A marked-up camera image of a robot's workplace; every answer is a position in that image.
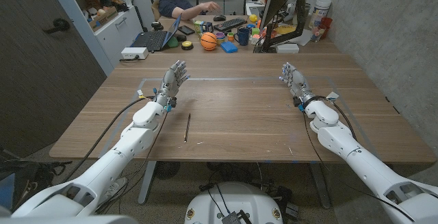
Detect blue rectangular block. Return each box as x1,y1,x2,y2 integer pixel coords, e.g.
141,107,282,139
220,41,239,54

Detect black door handle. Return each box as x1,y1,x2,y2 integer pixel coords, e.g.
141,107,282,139
42,18,71,35

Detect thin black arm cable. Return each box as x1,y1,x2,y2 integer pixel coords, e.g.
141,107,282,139
301,109,415,223
95,109,170,215

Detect black keyboard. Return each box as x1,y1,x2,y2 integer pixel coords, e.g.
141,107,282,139
213,17,248,33

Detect dark blue mug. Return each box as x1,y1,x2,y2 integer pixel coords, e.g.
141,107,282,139
233,27,251,47

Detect white sneaker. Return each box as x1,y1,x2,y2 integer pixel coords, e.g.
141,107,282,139
99,176,129,205

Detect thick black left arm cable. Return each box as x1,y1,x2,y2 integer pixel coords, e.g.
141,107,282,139
63,95,155,183

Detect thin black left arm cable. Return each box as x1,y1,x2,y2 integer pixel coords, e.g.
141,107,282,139
95,109,170,215

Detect black smartphone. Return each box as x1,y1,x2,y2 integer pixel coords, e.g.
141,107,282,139
177,25,196,36

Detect white shelf cabinet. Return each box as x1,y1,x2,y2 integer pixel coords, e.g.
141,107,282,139
44,0,144,77

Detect white power box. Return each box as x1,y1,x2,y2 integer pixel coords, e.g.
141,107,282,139
120,47,150,60

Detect red cup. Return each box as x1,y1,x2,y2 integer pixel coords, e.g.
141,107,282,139
318,16,333,40

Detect orange mini basketball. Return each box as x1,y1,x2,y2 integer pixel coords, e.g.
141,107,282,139
200,32,218,51

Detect grey metal table leg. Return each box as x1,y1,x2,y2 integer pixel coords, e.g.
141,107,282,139
309,162,332,210
137,160,158,206

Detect dark pen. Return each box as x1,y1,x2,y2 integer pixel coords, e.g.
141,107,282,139
183,112,192,144

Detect flat white box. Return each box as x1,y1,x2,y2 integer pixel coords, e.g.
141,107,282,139
275,43,300,54

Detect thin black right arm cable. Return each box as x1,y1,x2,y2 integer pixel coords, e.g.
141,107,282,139
301,109,415,223

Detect cardboard box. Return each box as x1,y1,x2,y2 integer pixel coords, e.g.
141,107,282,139
88,5,119,33

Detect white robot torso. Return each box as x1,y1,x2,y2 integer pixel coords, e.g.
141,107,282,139
183,181,285,224

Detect white wipes canister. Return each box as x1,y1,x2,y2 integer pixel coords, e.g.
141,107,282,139
308,0,333,29

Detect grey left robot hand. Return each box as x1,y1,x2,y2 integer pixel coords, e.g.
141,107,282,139
155,60,191,106

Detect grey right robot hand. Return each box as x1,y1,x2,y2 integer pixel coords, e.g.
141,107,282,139
278,62,315,106

